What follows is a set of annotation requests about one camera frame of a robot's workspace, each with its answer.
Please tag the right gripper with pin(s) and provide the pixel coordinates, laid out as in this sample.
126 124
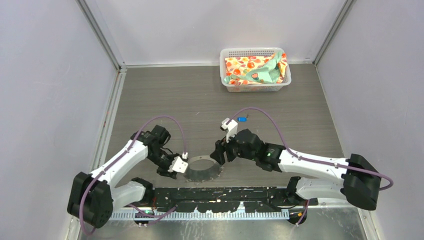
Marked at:
220 146

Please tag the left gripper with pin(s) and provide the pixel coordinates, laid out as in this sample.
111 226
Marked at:
164 172

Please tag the large metal keyring disc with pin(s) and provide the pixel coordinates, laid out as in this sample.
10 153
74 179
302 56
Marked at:
202 169

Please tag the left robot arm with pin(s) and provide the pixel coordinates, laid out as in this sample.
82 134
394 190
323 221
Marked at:
95 196

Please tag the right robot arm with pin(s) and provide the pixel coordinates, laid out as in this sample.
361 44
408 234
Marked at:
352 179

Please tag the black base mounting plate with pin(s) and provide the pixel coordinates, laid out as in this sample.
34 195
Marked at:
266 199

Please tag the floral patterned cloth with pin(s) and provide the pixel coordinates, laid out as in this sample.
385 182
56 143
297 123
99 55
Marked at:
255 69

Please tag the white plastic basket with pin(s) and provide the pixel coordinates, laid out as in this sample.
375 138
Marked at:
252 51

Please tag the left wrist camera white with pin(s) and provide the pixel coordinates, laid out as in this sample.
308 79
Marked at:
179 164

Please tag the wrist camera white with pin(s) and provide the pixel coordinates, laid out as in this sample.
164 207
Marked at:
179 164
230 126

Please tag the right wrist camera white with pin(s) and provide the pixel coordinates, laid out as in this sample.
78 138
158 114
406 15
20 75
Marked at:
230 126

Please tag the aluminium frame rail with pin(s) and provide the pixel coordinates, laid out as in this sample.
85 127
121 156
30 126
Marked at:
150 213

